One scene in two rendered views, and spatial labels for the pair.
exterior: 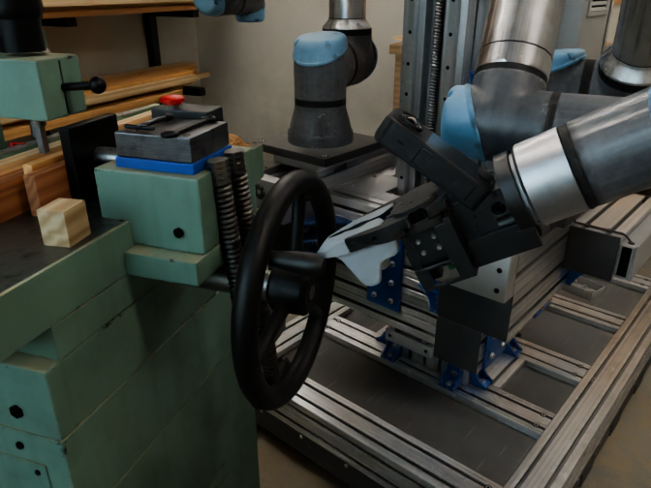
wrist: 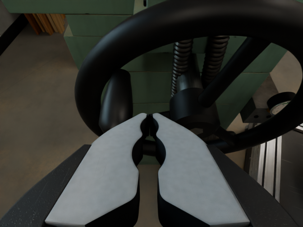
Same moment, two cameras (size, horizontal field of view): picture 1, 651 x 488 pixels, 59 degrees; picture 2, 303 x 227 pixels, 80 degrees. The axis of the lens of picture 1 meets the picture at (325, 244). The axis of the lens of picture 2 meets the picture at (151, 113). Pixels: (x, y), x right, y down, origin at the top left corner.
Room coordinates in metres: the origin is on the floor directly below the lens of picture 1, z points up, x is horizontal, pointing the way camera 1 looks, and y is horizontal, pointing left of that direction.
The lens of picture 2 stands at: (0.51, -0.06, 1.01)
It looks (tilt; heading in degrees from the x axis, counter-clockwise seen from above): 58 degrees down; 70
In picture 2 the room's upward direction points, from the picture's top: 1 degrees clockwise
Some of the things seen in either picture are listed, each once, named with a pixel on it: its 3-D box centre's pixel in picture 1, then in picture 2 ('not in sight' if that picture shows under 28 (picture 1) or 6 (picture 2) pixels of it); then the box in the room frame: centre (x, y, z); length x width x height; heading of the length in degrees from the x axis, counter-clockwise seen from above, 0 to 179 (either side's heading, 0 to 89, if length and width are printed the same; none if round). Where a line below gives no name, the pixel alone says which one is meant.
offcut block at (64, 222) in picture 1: (64, 222); not in sight; (0.55, 0.27, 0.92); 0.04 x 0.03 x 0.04; 168
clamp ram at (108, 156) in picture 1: (114, 157); not in sight; (0.69, 0.26, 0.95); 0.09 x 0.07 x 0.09; 161
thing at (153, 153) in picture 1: (179, 133); not in sight; (0.67, 0.17, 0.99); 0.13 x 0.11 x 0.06; 161
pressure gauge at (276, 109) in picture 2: not in sight; (280, 105); (0.90, 0.08, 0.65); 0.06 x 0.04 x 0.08; 161
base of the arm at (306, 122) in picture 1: (320, 118); not in sight; (1.30, 0.01, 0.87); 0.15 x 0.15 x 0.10
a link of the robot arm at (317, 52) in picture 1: (322, 65); not in sight; (1.31, 0.01, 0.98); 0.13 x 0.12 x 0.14; 153
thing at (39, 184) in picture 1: (81, 175); not in sight; (0.70, 0.31, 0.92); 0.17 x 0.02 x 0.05; 161
